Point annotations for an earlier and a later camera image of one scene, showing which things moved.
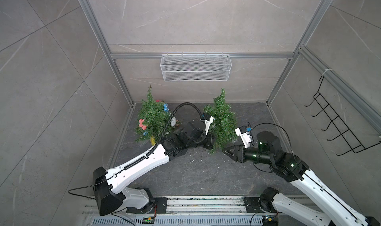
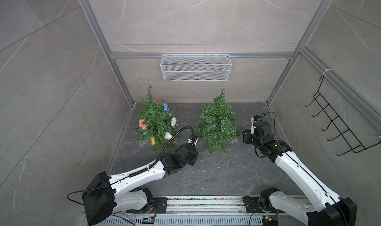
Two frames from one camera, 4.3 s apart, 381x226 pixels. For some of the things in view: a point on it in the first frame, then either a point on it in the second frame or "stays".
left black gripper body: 204,141 -> 193,159
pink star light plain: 144,127 stays
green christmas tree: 224,129 stays
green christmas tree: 154,120 stays
